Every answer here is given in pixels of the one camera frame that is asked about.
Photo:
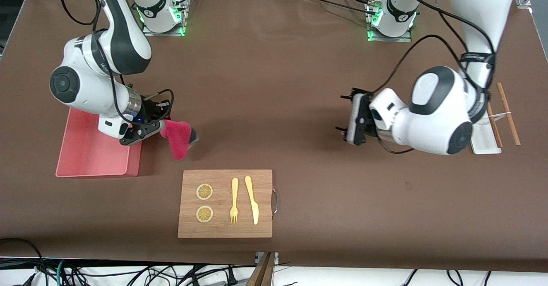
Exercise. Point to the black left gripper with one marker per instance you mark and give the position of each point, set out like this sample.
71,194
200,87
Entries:
365,106

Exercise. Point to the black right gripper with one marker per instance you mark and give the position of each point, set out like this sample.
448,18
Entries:
150,110

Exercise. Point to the pink cloth with grey back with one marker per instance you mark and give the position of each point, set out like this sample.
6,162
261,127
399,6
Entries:
175,140

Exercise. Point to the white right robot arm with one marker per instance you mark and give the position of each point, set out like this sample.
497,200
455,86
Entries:
85,91

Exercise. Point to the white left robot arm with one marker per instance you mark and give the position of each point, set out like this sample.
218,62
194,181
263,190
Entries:
432,119

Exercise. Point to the pink plastic bin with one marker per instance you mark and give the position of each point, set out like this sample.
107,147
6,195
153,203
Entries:
90,157

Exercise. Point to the lemon slice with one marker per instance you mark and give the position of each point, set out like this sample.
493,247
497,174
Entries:
204,192
204,214

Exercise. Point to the yellow plastic fork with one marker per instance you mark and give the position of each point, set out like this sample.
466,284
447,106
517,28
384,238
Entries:
234,187

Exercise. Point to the yellow plastic knife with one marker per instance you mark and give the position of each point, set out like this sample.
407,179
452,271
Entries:
248,185

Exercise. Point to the wooden cutting board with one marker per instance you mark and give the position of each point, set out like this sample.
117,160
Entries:
222,230

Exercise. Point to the white rectangular tray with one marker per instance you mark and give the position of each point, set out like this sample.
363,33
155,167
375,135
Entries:
486,147

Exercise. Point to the brown wooden stick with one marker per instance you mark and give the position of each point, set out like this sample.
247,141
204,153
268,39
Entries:
496,132
509,114

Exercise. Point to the white band on sticks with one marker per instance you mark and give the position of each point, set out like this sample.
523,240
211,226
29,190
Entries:
501,115

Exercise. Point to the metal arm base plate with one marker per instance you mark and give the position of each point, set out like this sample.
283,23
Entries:
398,39
165,34

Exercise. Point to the small metal bracket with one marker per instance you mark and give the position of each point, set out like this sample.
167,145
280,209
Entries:
257,257

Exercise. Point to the metal corner bracket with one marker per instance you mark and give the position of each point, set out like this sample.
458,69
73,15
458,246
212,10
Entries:
524,0

